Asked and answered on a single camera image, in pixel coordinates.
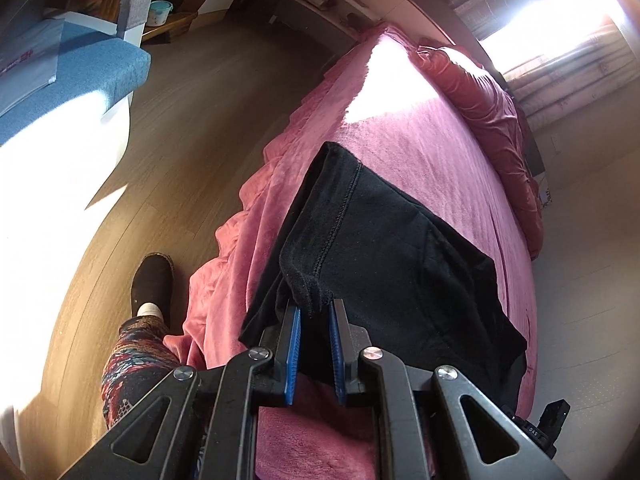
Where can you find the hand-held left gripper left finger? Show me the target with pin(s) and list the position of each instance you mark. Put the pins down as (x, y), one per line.
(291, 355)

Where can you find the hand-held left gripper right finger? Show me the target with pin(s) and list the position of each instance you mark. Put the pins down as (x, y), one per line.
(337, 360)

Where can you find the black pants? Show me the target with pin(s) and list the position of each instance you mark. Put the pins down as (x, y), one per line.
(390, 260)

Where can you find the white sock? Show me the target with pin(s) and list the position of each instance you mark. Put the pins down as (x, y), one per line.
(149, 309)

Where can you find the person's left leg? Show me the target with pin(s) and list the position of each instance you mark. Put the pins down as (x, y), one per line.
(135, 360)

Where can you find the dark slipper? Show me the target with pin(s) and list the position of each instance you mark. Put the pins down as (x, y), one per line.
(152, 280)

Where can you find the pink bed blanket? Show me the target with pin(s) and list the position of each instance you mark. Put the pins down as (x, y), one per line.
(400, 125)

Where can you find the red duvet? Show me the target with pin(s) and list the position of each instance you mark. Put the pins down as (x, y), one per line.
(490, 125)

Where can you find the grey white bedside shelf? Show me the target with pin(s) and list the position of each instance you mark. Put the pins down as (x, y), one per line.
(310, 20)

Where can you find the blue grey lounge chair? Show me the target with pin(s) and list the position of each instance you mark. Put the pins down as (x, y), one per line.
(95, 75)

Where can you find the patterned curtain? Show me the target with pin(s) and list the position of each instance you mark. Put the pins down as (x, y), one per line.
(550, 75)

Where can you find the wooden chair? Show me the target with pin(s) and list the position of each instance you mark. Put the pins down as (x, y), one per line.
(172, 24)

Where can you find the dark bed headboard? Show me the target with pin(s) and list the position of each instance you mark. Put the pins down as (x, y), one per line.
(465, 30)

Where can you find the teal cup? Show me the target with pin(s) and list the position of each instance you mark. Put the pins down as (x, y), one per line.
(161, 12)

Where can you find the pale plastic mailer bag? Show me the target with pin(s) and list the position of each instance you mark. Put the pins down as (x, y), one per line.
(30, 60)

